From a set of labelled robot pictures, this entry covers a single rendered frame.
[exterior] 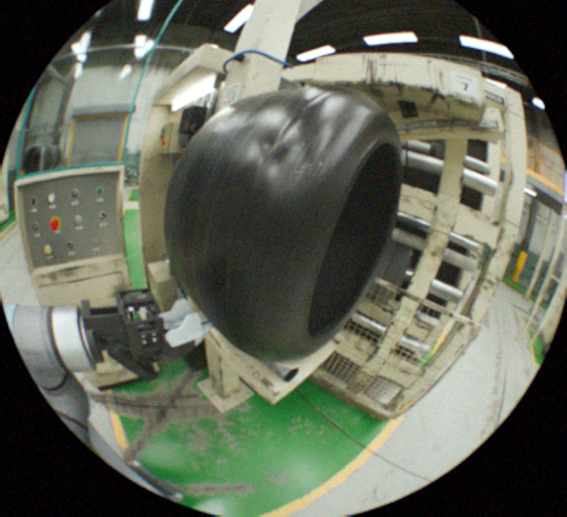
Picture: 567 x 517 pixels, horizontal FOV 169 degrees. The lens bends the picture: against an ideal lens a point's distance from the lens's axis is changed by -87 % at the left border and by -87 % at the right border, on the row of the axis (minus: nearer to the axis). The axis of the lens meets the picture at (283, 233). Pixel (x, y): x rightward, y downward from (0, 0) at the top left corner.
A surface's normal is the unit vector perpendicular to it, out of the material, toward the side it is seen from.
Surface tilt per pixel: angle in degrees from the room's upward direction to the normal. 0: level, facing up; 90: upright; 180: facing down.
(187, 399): 0
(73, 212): 90
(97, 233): 90
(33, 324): 22
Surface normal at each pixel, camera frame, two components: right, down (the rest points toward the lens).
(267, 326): -0.01, 0.44
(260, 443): 0.18, -0.94
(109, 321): 0.73, 0.33
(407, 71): -0.66, 0.12
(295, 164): 0.11, 0.00
